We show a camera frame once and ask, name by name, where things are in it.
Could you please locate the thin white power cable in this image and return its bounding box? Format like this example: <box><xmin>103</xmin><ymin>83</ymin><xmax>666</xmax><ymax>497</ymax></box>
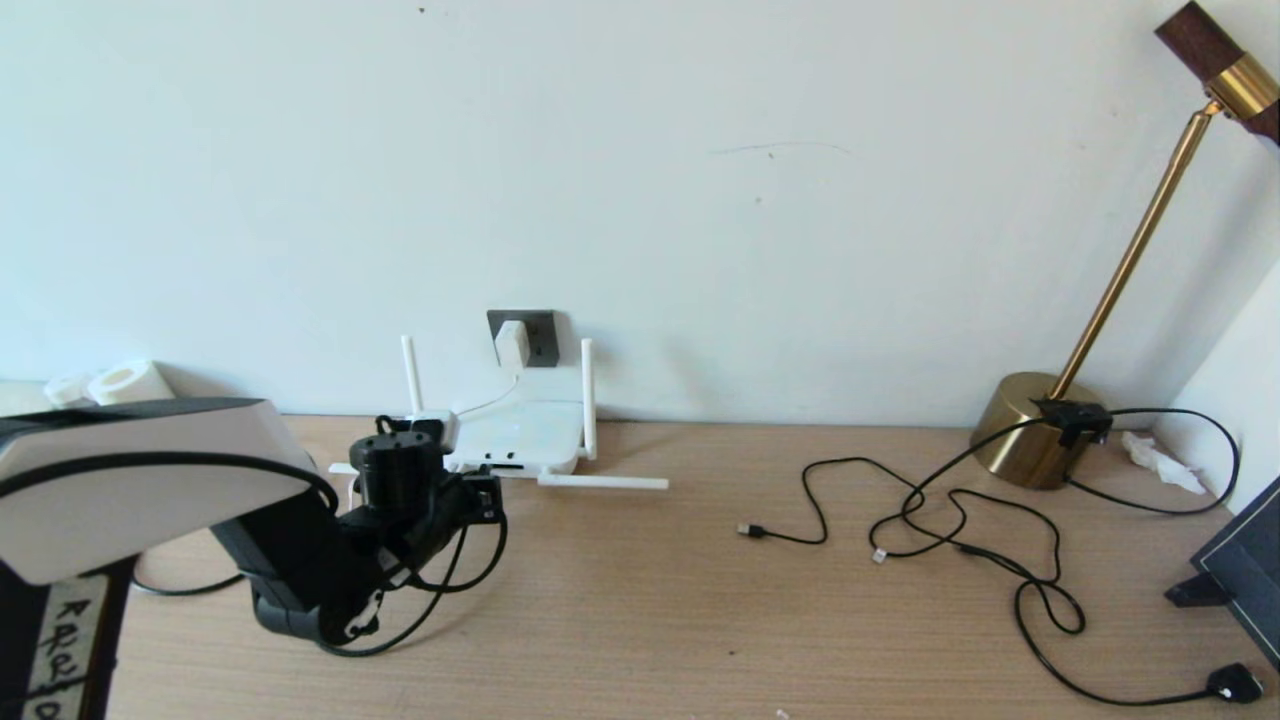
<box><xmin>345</xmin><ymin>368</ymin><xmax>523</xmax><ymax>501</ymax></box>

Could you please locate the black network cable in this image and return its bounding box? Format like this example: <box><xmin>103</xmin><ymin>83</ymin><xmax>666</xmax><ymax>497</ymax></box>
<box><xmin>130</xmin><ymin>528</ymin><xmax>471</xmax><ymax>658</ymax></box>

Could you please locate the white router with antennas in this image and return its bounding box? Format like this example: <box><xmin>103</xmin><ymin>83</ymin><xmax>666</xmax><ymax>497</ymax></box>
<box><xmin>328</xmin><ymin>337</ymin><xmax>669</xmax><ymax>491</ymax></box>

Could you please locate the white toilet paper roll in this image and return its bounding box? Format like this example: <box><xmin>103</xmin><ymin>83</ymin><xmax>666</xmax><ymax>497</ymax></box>
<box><xmin>88</xmin><ymin>358</ymin><xmax>176</xmax><ymax>406</ymax></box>

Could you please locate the gold desk lamp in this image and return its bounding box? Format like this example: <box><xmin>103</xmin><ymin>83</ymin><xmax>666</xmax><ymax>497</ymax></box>
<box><xmin>968</xmin><ymin>0</ymin><xmax>1280</xmax><ymax>491</ymax></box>

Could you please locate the black clip on lamp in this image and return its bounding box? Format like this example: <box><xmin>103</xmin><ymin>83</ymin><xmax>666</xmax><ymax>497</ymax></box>
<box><xmin>1028</xmin><ymin>398</ymin><xmax>1113</xmax><ymax>449</ymax></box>

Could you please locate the crumpled white tissue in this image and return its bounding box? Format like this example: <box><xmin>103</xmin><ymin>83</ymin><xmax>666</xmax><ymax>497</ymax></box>
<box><xmin>1120</xmin><ymin>432</ymin><xmax>1206</xmax><ymax>497</ymax></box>

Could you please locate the black clip stand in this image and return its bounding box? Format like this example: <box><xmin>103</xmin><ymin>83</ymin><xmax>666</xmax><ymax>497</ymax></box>
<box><xmin>1165</xmin><ymin>575</ymin><xmax>1231</xmax><ymax>608</ymax></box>

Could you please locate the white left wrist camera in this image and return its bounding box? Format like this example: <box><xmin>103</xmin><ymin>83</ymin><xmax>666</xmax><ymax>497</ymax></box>
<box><xmin>405</xmin><ymin>410</ymin><xmax>459</xmax><ymax>451</ymax></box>

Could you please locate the grey wall socket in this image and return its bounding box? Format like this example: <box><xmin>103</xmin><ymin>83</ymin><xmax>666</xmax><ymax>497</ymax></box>
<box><xmin>487</xmin><ymin>309</ymin><xmax>559</xmax><ymax>368</ymax></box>

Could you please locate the black USB cable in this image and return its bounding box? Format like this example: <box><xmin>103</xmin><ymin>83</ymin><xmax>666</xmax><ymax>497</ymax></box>
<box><xmin>738</xmin><ymin>458</ymin><xmax>926</xmax><ymax>546</ymax></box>

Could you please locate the black cable with white connector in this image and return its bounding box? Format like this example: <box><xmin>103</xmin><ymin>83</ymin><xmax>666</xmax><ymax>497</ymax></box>
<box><xmin>868</xmin><ymin>488</ymin><xmax>1061</xmax><ymax>586</ymax></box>

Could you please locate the black lamp power cord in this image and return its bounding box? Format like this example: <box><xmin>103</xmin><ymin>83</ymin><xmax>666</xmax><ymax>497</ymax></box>
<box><xmin>870</xmin><ymin>408</ymin><xmax>1263</xmax><ymax>707</ymax></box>

